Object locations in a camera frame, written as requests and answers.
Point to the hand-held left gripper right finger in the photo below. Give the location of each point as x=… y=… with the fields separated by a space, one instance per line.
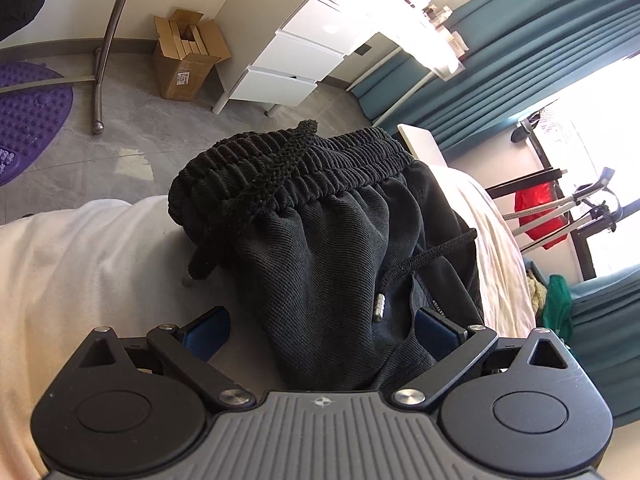
x=437 y=332

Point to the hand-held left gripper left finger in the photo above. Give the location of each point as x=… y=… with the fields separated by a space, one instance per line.
x=207 y=335

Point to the black pants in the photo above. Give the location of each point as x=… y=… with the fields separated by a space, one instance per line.
x=325 y=260

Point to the yellow knit clothing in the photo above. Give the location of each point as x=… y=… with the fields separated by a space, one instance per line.
x=539 y=297

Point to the green clothing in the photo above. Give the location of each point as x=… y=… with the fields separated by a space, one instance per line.
x=557 y=305

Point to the pastel bed sheet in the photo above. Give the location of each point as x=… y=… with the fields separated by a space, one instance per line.
x=75 y=270

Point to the red garment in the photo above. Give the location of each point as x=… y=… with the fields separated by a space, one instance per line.
x=537 y=210

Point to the garment steamer stand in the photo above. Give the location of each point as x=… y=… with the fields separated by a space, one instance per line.
x=575 y=210

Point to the white ironing board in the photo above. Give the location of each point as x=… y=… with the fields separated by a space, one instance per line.
x=422 y=142

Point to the black framed window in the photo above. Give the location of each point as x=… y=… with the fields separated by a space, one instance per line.
x=600 y=125

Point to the open cardboard box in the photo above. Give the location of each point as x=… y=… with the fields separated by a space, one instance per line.
x=185 y=70

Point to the purple studded mat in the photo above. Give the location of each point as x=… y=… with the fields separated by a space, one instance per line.
x=30 y=115

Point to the white tissue box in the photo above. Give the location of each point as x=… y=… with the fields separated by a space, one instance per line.
x=456 y=44

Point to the white drawer unit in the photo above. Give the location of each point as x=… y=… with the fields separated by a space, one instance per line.
x=295 y=55

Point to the curved metal rack leg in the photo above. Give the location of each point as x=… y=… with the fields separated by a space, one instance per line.
x=107 y=50

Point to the row of cosmetic bottles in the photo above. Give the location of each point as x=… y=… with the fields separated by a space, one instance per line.
x=430 y=5

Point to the dark wall socket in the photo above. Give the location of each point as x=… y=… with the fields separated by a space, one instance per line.
x=363 y=50

